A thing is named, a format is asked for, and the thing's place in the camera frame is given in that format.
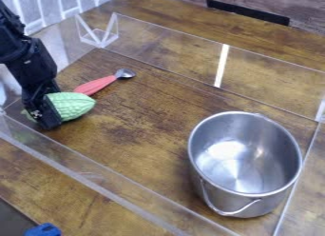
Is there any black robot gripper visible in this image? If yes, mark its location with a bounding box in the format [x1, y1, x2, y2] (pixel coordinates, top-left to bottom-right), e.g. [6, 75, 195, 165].
[0, 0, 63, 129]

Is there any green bumpy gourd toy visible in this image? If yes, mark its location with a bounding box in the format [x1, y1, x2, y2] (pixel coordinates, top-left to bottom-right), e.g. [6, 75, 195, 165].
[20, 92, 96, 122]

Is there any blue object at corner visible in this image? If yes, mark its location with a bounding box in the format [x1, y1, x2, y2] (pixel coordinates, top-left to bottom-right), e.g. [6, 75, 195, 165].
[24, 223, 63, 236]

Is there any silver metal pot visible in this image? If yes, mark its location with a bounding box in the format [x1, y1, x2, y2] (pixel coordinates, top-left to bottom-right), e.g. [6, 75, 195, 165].
[188, 111, 303, 218]

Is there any red handled metal spoon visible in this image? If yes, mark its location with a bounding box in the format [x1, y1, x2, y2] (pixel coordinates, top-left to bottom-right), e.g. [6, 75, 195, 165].
[74, 69, 136, 95]

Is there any clear acrylic triangle bracket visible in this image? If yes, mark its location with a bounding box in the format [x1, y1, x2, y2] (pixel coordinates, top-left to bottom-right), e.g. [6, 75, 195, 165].
[75, 13, 120, 49]

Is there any clear acrylic enclosure wall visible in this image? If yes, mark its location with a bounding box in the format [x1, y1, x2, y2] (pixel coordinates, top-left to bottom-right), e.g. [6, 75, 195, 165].
[0, 12, 325, 236]

